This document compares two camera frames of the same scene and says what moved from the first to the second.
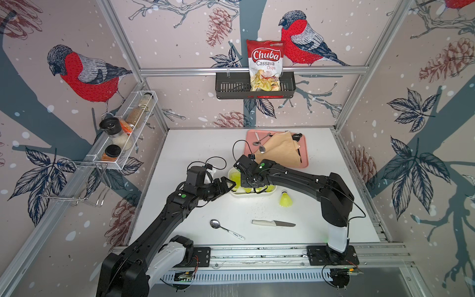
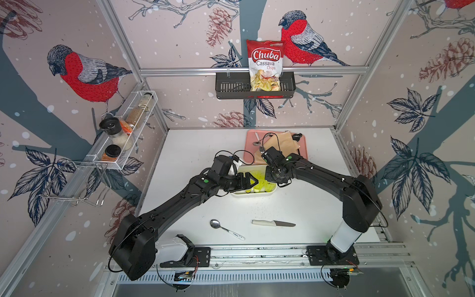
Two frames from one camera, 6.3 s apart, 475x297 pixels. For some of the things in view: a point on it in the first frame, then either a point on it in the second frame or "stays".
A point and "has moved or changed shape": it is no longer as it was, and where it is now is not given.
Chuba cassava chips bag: x=266 y=61 stays
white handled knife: x=274 y=223 stays
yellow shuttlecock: x=270 y=188 has moved or changed shape
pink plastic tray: x=255 y=138 stays
